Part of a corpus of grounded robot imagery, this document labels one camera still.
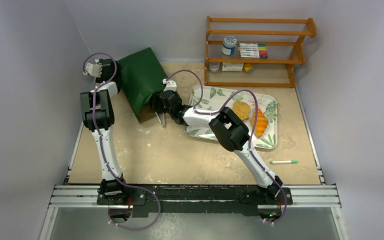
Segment metal tongs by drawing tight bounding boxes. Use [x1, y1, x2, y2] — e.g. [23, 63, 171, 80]
[155, 112, 166, 128]

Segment green paper bag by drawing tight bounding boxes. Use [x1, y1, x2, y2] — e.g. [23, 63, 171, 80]
[117, 47, 168, 123]

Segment brown fake bread roll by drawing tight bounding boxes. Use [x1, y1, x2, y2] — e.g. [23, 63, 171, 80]
[232, 100, 251, 121]

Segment orange fake croissant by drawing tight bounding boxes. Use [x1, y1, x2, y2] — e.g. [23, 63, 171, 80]
[250, 108, 269, 138]

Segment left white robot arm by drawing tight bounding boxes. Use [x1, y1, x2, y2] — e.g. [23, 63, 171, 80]
[79, 59, 129, 205]

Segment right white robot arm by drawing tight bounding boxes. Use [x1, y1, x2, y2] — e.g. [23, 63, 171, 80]
[151, 90, 287, 204]

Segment small clear jar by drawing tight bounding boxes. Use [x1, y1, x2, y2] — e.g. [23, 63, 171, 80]
[208, 62, 220, 73]

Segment small white box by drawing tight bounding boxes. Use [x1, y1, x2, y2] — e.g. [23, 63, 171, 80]
[221, 62, 244, 72]

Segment white jar blue lid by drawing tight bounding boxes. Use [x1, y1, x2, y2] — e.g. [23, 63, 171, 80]
[221, 36, 237, 56]

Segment yellow small object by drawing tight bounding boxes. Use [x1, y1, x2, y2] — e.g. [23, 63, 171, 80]
[243, 63, 254, 73]

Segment coloured marker pen set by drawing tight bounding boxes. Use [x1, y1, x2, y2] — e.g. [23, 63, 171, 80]
[238, 43, 268, 59]

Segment green white marker pen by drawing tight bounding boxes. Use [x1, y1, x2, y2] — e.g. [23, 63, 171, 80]
[270, 160, 299, 165]

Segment orange wooden shelf rack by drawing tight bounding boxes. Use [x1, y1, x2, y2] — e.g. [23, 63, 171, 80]
[204, 16, 318, 88]

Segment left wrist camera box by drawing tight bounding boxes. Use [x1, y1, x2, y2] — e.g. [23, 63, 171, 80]
[83, 59, 103, 78]

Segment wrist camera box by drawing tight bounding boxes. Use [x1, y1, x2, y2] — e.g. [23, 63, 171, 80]
[162, 78, 177, 92]
[83, 59, 103, 78]

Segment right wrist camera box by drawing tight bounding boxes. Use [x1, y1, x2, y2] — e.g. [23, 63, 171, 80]
[162, 78, 177, 92]

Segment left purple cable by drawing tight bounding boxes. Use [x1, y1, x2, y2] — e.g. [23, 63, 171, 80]
[82, 52, 162, 232]

